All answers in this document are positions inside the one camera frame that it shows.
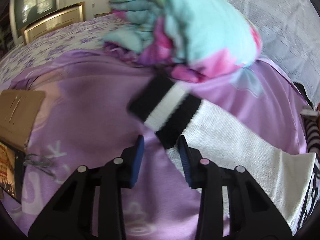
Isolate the purple bed sheet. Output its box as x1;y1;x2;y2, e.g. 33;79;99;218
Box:
4;50;307;239

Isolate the white sweater with black stripes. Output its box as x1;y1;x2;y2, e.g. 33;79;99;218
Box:
128;77;318;232

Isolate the brown cardboard box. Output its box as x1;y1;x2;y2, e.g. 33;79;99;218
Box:
1;89;46;152

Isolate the floral turquoise pink quilt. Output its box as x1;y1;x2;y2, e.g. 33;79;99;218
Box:
103;0;262;83

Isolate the white lace cover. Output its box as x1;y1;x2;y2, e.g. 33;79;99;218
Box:
228;0;319;104

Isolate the wooden headboard frame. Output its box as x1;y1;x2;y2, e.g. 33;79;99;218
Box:
21;2;86;44

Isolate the purple floral bedspread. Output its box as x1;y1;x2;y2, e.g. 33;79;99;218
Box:
1;14;126;84

